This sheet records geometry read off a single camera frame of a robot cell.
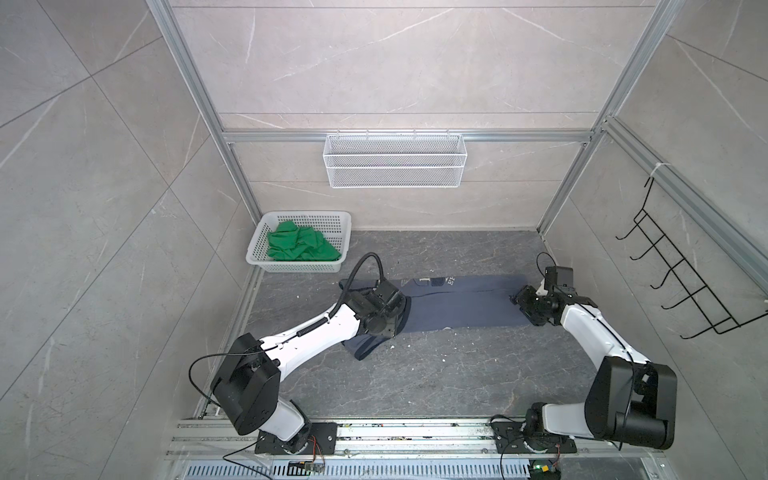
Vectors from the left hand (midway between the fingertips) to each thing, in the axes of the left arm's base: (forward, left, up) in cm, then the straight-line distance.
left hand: (386, 319), depth 84 cm
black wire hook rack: (-15, -66, +24) cm, 72 cm away
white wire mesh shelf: (+50, -5, +19) cm, 54 cm away
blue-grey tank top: (+12, -21, -12) cm, 27 cm away
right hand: (+6, -40, -1) cm, 41 cm away
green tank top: (+34, +35, -4) cm, 49 cm away
